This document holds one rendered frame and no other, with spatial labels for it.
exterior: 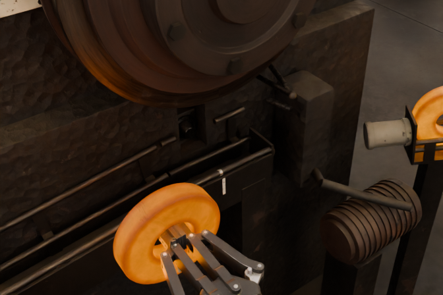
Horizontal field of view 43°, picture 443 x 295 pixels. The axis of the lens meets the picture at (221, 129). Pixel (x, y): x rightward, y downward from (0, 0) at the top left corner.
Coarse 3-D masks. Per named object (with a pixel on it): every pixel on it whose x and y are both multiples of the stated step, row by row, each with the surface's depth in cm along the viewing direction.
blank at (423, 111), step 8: (440, 88) 113; (424, 96) 115; (432, 96) 112; (440, 96) 111; (416, 104) 116; (424, 104) 113; (432, 104) 112; (440, 104) 112; (416, 112) 115; (424, 112) 114; (432, 112) 114; (440, 112) 113; (416, 120) 115; (424, 120) 115; (432, 120) 115; (424, 128) 116; (432, 128) 116; (440, 128) 118; (424, 136) 118; (432, 136) 117; (440, 136) 117; (440, 144) 118
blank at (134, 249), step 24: (168, 192) 72; (192, 192) 74; (144, 216) 70; (168, 216) 72; (192, 216) 75; (216, 216) 78; (120, 240) 72; (144, 240) 72; (120, 264) 73; (144, 264) 75
